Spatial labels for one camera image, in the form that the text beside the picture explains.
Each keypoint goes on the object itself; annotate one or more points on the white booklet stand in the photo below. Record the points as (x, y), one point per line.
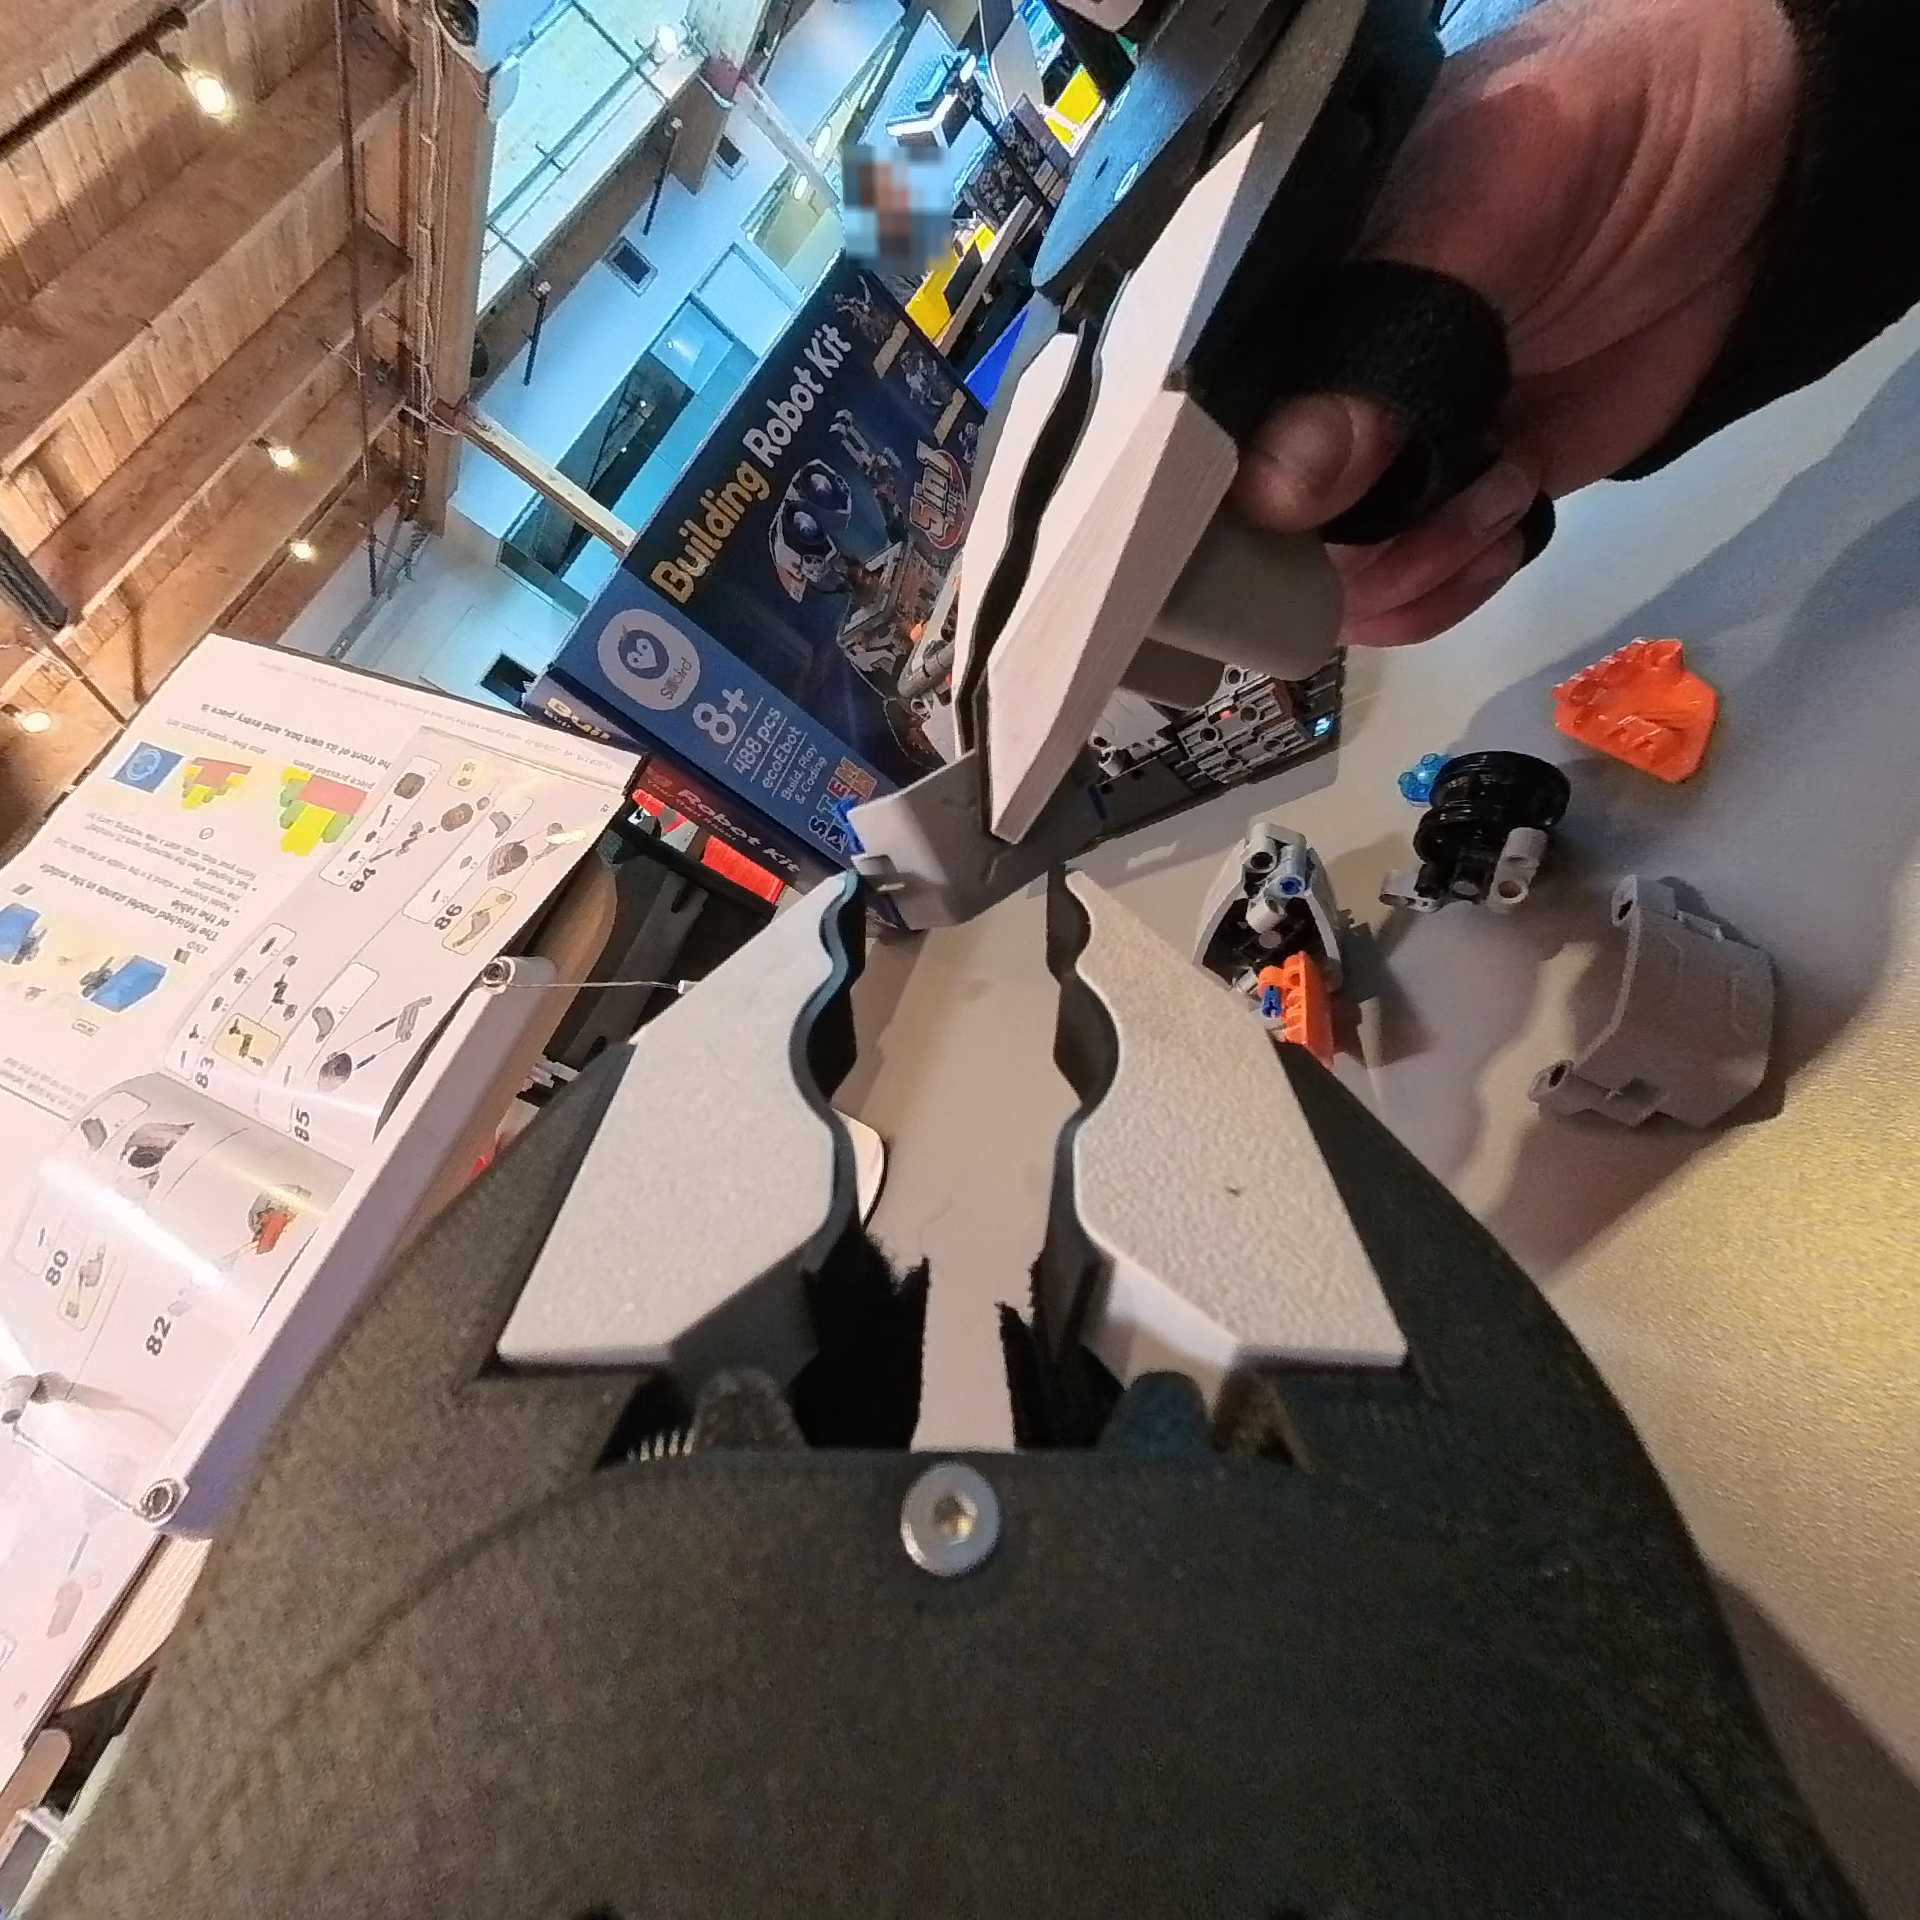
(388, 1231)

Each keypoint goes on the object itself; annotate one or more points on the black toy wheel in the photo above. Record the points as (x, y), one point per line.
(1483, 810)

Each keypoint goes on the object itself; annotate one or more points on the grey panel with blue pins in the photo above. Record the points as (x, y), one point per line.
(931, 840)

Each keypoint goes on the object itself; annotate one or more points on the blue robot kit box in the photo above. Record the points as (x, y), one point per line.
(750, 600)

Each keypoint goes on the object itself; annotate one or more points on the orange ridged plastic piece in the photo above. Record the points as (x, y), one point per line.
(1634, 713)

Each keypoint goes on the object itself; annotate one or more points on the person's right hand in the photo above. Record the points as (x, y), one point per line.
(1622, 181)

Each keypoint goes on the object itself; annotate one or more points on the instruction booklet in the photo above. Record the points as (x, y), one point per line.
(224, 973)

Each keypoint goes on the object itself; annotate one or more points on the ceiling lamp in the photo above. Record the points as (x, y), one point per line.
(282, 453)
(211, 91)

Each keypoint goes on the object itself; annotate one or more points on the grey shell assembly with pins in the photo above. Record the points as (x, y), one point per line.
(1260, 885)

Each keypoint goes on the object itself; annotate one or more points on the grey curved shell piece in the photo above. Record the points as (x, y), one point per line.
(1665, 1020)

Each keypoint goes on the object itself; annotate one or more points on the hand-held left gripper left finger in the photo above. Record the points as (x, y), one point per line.
(675, 1200)

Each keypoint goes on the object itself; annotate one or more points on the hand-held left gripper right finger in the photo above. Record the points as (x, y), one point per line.
(1230, 1215)

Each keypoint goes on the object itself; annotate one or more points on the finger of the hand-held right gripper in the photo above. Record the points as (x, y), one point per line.
(1096, 569)
(1014, 451)

